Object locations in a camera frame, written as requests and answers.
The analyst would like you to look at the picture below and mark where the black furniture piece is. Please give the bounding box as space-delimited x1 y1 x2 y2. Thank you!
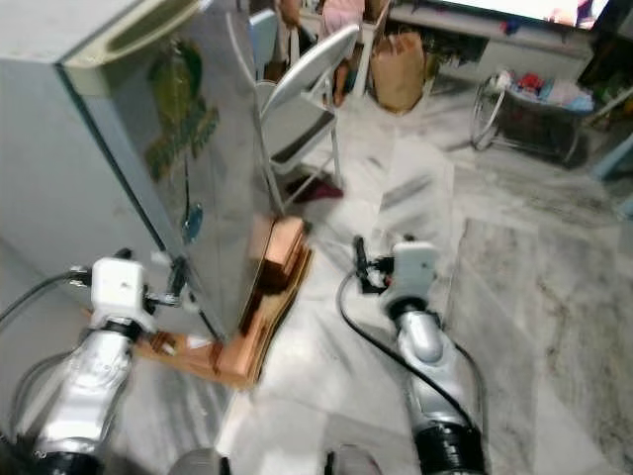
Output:
576 0 633 92

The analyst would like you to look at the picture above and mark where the grey left robot foot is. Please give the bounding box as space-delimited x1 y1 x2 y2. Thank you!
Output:
166 449 230 475

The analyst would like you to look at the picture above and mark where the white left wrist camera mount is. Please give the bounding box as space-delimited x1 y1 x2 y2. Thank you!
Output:
87 255 151 328

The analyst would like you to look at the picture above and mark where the silver grey fridge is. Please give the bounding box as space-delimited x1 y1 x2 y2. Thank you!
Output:
0 0 283 342

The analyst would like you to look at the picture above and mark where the orange-brown wooden fridge base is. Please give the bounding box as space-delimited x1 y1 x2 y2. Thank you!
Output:
84 213 315 389

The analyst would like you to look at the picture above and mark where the person in pink clothes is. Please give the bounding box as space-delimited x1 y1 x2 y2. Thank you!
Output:
277 0 369 105

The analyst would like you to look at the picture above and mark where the grey right robot foot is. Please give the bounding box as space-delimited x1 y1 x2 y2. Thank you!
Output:
323 445 389 475

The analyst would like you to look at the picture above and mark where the grey folding chair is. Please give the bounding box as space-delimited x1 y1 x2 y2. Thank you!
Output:
252 24 363 214

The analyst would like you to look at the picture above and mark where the wire basket with clothes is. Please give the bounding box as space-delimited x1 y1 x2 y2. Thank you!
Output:
471 67 596 167

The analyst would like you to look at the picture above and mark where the white table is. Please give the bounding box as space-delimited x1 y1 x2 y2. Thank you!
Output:
386 0 604 82

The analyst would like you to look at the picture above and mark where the dark red cloth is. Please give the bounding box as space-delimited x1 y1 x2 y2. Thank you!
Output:
285 172 343 205

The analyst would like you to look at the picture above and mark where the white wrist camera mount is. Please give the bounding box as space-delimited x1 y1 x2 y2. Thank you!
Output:
87 255 151 328
390 240 442 304

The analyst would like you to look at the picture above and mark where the grey robot foot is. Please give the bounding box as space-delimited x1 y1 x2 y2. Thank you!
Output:
323 445 389 475
166 449 230 475

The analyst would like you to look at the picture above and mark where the brown paper bag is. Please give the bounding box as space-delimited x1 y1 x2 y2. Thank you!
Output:
370 30 427 114

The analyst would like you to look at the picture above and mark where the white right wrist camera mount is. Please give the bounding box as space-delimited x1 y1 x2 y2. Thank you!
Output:
390 240 442 304

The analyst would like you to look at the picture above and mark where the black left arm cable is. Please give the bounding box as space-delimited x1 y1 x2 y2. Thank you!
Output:
0 269 95 330

